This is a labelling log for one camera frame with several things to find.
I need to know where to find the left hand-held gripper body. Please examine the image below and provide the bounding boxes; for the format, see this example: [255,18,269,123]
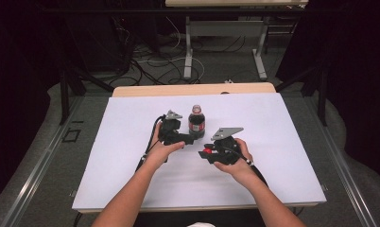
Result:
[158,109,187,147]

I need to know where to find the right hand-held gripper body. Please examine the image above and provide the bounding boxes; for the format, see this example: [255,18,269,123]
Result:
[206,127,245,166]

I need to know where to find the dark soda bottle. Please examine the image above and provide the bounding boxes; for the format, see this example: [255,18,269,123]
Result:
[188,104,207,140]

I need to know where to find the person's left hand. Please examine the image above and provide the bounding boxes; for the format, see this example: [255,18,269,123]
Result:
[143,121,186,170]

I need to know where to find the person's right hand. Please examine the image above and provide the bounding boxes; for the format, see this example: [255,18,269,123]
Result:
[213,137,254,187]

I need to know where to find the white table mat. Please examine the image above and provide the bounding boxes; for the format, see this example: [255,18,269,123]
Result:
[72,92,327,213]

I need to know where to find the person's white clothing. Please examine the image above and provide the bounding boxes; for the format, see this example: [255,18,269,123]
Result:
[185,221,216,227]

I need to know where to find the black metal stand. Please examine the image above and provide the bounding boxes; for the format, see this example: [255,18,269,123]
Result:
[274,61,330,127]
[59,61,115,126]

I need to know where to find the white desk with metal legs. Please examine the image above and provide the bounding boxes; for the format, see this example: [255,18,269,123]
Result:
[164,0,309,80]

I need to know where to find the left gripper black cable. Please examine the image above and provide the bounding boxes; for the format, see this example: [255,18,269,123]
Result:
[72,114,167,227]

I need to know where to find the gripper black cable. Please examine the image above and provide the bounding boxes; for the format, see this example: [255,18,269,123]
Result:
[228,145,269,187]
[72,114,167,227]

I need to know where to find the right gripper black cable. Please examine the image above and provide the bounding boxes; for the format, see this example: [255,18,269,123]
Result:
[228,145,269,187]

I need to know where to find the tangle of black floor cables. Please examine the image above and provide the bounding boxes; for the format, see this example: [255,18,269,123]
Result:
[111,18,247,87]

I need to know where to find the white floor cable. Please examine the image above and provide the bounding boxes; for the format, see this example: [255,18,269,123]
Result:
[136,17,205,83]

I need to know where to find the aluminium floor rail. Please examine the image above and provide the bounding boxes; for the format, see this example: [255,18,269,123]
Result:
[0,96,85,227]
[304,94,379,227]

